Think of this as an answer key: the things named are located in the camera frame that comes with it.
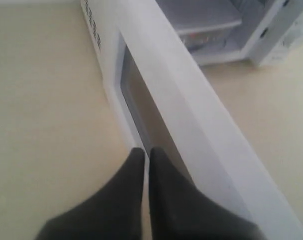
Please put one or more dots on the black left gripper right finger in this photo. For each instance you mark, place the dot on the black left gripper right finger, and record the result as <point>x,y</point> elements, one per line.
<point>179,211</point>

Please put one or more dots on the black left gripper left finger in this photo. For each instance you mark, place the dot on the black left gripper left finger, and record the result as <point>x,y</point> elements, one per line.
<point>112,213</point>

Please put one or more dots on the white microwave door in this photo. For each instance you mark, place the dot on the white microwave door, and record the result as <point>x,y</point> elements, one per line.
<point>219,159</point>

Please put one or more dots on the white Midea microwave body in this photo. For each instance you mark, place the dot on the white Midea microwave body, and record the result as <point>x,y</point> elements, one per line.
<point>220,31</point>

